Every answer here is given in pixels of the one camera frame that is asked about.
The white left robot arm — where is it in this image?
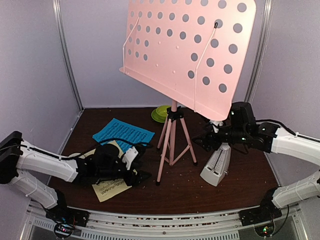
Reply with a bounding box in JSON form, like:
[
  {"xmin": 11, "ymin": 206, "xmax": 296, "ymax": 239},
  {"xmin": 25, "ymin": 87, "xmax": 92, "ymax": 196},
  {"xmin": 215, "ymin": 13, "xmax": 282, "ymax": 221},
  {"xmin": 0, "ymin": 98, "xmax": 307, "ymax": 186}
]
[{"xmin": 0, "ymin": 131, "xmax": 152, "ymax": 222}]

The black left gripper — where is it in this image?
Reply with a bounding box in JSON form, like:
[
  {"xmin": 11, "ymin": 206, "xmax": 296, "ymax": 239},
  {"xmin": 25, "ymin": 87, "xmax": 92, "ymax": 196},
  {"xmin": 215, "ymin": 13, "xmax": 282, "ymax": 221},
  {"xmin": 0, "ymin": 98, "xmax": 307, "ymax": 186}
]
[{"xmin": 97, "ymin": 161, "xmax": 152, "ymax": 188}]

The white metronome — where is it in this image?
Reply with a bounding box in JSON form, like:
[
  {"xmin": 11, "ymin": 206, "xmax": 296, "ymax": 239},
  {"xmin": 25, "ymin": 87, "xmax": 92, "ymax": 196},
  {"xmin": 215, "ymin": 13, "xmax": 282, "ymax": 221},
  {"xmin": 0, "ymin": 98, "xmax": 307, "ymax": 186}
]
[{"xmin": 200, "ymin": 143, "xmax": 231, "ymax": 187}]

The pink music stand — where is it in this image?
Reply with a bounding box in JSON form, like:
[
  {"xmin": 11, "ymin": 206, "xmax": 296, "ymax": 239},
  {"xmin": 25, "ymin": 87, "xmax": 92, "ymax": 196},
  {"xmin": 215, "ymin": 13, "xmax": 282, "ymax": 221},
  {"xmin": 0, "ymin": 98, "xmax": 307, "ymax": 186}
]
[{"xmin": 118, "ymin": 0, "xmax": 258, "ymax": 186}]

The green bowl with saucer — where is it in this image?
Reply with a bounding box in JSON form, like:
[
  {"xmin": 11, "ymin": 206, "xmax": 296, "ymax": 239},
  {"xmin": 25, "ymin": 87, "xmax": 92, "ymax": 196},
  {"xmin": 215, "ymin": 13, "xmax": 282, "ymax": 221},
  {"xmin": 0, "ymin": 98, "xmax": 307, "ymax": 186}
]
[{"xmin": 151, "ymin": 105, "xmax": 171, "ymax": 123}]

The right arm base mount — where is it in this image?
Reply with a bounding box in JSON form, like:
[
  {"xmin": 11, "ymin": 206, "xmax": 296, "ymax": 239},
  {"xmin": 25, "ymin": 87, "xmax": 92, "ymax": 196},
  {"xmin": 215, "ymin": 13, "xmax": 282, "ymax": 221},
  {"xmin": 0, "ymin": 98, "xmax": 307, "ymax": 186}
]
[{"xmin": 238, "ymin": 206, "xmax": 282, "ymax": 238}]

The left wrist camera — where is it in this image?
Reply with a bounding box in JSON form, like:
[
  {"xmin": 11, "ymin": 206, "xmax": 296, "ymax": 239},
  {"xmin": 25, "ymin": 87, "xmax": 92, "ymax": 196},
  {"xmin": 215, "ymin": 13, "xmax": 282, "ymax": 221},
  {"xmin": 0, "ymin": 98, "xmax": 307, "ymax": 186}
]
[{"xmin": 122, "ymin": 146, "xmax": 138, "ymax": 170}]

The blue sheet music page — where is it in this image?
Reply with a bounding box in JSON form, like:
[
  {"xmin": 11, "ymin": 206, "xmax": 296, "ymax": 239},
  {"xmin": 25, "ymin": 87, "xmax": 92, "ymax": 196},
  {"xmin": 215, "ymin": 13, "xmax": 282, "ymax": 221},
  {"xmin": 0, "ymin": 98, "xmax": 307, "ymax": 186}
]
[{"xmin": 92, "ymin": 118, "xmax": 155, "ymax": 144}]

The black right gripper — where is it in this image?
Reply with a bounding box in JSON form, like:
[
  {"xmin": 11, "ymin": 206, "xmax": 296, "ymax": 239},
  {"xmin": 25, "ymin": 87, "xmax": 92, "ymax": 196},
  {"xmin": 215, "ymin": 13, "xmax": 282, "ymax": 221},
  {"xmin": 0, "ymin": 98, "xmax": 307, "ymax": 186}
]
[{"xmin": 192, "ymin": 123, "xmax": 248, "ymax": 153}]

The yellow sheet music page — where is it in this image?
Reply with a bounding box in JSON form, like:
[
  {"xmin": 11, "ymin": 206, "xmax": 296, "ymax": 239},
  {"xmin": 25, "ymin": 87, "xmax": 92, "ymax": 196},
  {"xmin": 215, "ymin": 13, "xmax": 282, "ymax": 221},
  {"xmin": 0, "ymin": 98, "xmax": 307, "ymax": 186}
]
[{"xmin": 91, "ymin": 139, "xmax": 133, "ymax": 203}]

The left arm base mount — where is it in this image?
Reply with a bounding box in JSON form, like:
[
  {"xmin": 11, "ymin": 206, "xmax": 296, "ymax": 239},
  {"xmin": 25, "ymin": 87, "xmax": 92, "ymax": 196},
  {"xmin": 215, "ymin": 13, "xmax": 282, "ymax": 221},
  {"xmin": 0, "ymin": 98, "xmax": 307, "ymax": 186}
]
[{"xmin": 44, "ymin": 208, "xmax": 90, "ymax": 239}]

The aluminium front rail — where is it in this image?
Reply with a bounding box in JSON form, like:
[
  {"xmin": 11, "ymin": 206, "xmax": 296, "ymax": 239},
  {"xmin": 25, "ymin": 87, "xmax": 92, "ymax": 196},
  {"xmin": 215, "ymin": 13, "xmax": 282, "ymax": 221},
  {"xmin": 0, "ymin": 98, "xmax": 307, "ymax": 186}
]
[{"xmin": 24, "ymin": 197, "xmax": 305, "ymax": 240}]

